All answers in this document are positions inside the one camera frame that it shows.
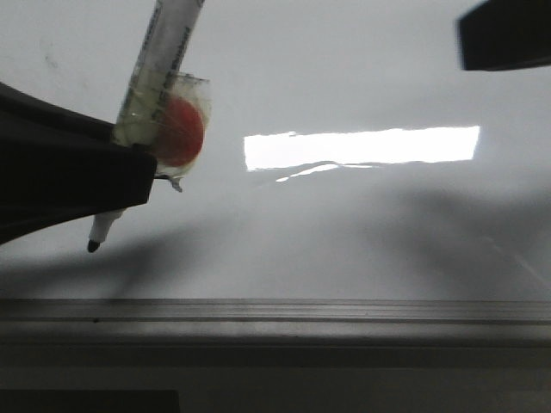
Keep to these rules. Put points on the red magnet taped to marker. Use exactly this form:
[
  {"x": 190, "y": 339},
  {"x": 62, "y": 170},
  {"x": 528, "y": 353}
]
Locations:
[{"x": 183, "y": 128}]

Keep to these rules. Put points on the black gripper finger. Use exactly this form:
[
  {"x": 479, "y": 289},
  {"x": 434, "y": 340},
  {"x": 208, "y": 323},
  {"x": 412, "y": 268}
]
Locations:
[
  {"x": 58, "y": 165},
  {"x": 505, "y": 36}
]

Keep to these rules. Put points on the white whiteboard with aluminium frame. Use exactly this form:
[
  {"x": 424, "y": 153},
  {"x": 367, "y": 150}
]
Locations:
[{"x": 356, "y": 185}]

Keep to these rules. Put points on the white black whiteboard marker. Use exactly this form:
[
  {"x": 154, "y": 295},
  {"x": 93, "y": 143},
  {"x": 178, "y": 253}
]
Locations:
[{"x": 154, "y": 74}]

